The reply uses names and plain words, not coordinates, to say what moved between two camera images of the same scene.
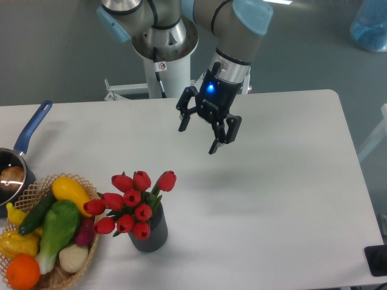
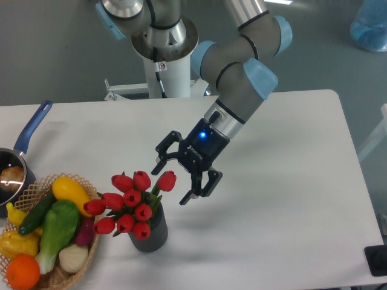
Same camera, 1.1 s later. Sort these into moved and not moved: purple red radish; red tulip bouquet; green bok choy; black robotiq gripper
Moved: black robotiq gripper
Not moved: red tulip bouquet; purple red radish; green bok choy
